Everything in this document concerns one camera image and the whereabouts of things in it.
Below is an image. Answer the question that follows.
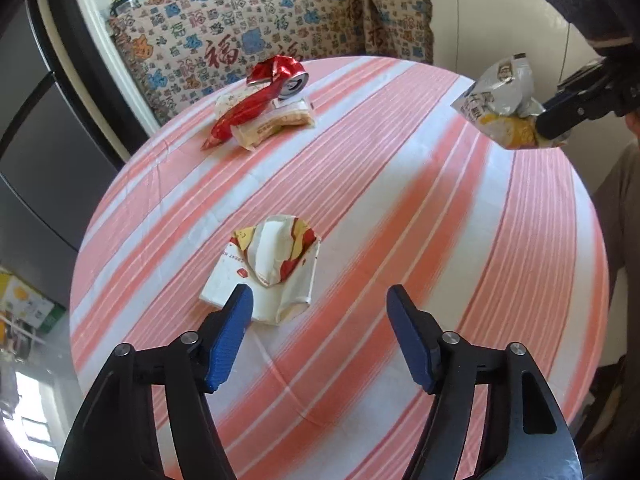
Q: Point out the beige snack packet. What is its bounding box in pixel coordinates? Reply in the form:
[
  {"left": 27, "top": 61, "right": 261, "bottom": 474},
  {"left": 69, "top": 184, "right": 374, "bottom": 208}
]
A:
[{"left": 231, "top": 100, "right": 317, "bottom": 152}]

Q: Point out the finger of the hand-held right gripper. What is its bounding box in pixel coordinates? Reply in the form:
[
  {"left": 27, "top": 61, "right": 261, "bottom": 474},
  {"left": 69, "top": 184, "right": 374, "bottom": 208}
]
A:
[{"left": 536, "top": 84, "right": 619, "bottom": 142}]

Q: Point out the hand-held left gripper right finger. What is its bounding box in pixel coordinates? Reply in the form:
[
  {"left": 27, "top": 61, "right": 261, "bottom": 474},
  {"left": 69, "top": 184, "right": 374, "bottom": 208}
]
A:
[{"left": 386, "top": 284, "right": 585, "bottom": 480}]

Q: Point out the crushed white red paper cup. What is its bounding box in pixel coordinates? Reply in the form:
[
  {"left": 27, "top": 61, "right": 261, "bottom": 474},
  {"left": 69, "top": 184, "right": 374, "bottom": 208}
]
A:
[{"left": 199, "top": 214, "right": 321, "bottom": 328}]

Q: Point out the crushed red can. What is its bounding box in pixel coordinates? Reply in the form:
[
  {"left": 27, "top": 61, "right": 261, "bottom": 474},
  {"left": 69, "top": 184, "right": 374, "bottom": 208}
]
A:
[{"left": 245, "top": 55, "right": 310, "bottom": 101}]

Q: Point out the silver yellow snack bag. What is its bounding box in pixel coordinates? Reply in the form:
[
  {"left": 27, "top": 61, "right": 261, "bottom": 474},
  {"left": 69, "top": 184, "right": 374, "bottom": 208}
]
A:
[{"left": 450, "top": 52, "right": 568, "bottom": 151}]

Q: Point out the person's grey-brown clothing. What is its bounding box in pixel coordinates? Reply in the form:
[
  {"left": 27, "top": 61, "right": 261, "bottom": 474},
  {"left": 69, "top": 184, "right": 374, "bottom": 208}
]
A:
[{"left": 592, "top": 112, "right": 640, "bottom": 281}]

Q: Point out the white yellow cardboard box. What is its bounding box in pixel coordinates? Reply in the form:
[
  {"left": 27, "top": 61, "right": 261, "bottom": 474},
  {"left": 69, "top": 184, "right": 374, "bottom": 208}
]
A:
[{"left": 0, "top": 270, "right": 68, "bottom": 336}]

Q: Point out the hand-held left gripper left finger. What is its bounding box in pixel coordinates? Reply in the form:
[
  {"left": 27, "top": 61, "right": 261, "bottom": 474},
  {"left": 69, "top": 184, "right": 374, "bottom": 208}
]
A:
[{"left": 54, "top": 283, "right": 255, "bottom": 480}]

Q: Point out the printed blanket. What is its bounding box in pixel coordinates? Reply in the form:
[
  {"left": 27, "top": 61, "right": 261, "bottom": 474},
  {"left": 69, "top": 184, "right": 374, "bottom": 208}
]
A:
[{"left": 107, "top": 0, "right": 435, "bottom": 128}]

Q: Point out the red foil wrapper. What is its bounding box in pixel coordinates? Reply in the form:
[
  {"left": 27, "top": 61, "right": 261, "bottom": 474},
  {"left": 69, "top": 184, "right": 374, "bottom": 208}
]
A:
[{"left": 200, "top": 85, "right": 283, "bottom": 152}]

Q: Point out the grey refrigerator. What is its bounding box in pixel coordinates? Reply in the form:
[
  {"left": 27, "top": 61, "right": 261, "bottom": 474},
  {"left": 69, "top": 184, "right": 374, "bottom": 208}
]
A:
[{"left": 0, "top": 0, "right": 126, "bottom": 306}]

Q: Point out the crumpled white paper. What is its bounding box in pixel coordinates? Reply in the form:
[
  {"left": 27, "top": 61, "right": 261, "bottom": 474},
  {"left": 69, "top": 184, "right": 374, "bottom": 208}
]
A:
[{"left": 214, "top": 89, "right": 261, "bottom": 116}]

